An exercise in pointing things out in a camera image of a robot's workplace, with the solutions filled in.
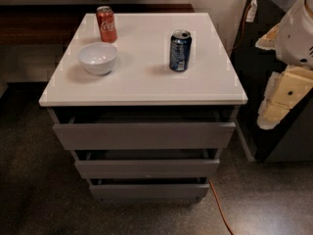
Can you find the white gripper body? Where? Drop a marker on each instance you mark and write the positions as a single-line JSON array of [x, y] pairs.
[[295, 38]]

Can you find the blue soda can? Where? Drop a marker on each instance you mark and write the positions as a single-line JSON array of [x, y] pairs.
[[180, 49]]

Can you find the black cabinet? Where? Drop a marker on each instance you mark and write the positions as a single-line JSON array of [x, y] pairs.
[[292, 139]]

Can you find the red Coca-Cola can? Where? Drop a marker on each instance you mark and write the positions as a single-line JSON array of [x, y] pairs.
[[105, 19]]

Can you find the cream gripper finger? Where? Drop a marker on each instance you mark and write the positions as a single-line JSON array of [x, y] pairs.
[[283, 92], [269, 40]]

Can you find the white paper tag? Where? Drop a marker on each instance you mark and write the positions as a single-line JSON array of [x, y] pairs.
[[251, 12]]

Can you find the white bowl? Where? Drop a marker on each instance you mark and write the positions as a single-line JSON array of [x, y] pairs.
[[97, 58]]

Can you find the grey drawer cabinet white top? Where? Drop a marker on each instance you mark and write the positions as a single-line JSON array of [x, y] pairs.
[[141, 78]]

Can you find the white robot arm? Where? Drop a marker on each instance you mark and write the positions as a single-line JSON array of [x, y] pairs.
[[292, 41]]

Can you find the grey top drawer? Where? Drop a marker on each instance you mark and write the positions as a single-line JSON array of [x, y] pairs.
[[143, 130]]

